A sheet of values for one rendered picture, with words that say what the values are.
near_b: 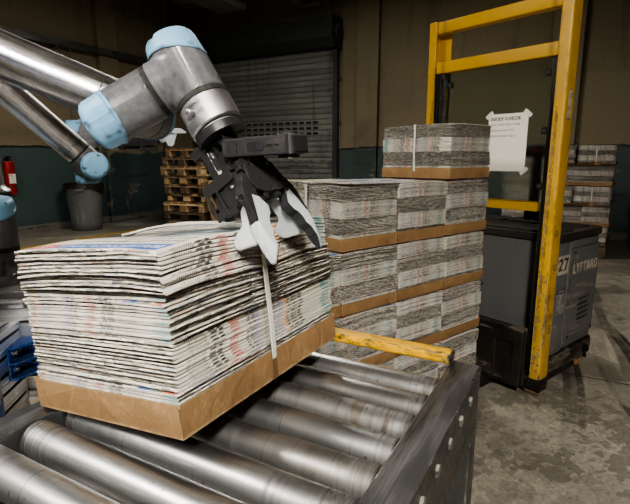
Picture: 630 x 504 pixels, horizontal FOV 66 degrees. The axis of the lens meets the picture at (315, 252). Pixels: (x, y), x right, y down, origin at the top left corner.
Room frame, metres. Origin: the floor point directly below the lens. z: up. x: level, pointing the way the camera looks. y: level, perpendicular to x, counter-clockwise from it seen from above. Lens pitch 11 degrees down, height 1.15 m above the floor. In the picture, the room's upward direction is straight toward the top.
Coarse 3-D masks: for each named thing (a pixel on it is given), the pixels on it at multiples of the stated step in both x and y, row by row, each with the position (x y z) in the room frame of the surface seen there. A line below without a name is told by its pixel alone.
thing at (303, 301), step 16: (192, 224) 0.87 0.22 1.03; (208, 224) 0.84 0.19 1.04; (272, 224) 0.70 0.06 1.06; (320, 224) 0.82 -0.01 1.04; (288, 240) 0.73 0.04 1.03; (304, 240) 0.77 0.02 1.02; (320, 240) 0.82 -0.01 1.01; (288, 256) 0.73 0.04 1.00; (304, 256) 0.77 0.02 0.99; (320, 256) 0.80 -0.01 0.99; (288, 272) 0.72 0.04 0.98; (304, 272) 0.76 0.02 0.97; (320, 272) 0.80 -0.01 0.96; (288, 288) 0.71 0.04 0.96; (304, 288) 0.76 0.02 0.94; (320, 288) 0.80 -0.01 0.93; (288, 304) 0.72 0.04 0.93; (304, 304) 0.76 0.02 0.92; (320, 304) 0.80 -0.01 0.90; (288, 320) 0.71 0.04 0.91; (304, 320) 0.75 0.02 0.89; (320, 320) 0.79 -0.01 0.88; (288, 336) 0.70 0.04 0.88
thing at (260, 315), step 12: (216, 228) 0.73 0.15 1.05; (228, 228) 0.70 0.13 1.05; (240, 228) 0.69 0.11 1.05; (252, 252) 0.65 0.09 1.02; (252, 264) 0.65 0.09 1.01; (252, 276) 0.65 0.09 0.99; (276, 276) 0.69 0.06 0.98; (252, 288) 0.64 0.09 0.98; (264, 288) 0.67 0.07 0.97; (276, 288) 0.69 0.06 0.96; (264, 300) 0.66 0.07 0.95; (276, 300) 0.69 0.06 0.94; (252, 312) 0.65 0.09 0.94; (264, 312) 0.67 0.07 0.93; (276, 312) 0.69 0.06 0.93; (264, 324) 0.66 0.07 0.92; (276, 324) 0.69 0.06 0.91; (264, 336) 0.66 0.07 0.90; (276, 336) 0.68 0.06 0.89; (264, 348) 0.65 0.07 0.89
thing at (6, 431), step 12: (24, 408) 0.64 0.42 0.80; (36, 408) 0.64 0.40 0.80; (48, 408) 0.64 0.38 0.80; (0, 420) 0.60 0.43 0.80; (12, 420) 0.60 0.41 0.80; (24, 420) 0.60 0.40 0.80; (36, 420) 0.61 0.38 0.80; (60, 420) 0.63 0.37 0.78; (0, 432) 0.57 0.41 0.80; (12, 432) 0.58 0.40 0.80; (12, 444) 0.58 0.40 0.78
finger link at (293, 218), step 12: (288, 192) 0.68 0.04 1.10; (276, 204) 0.68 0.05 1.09; (288, 204) 0.66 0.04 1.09; (300, 204) 0.68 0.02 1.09; (288, 216) 0.69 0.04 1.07; (300, 216) 0.67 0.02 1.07; (276, 228) 0.70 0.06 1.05; (288, 228) 0.69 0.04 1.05; (300, 228) 0.68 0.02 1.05; (312, 228) 0.67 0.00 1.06; (312, 240) 0.67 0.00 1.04
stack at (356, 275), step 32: (352, 256) 1.65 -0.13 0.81; (384, 256) 1.75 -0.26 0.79; (416, 256) 1.88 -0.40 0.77; (352, 288) 1.65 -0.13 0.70; (384, 288) 1.75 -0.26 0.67; (352, 320) 1.64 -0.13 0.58; (384, 320) 1.74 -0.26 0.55; (416, 320) 1.88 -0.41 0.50; (320, 352) 1.55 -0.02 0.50; (352, 352) 1.65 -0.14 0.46
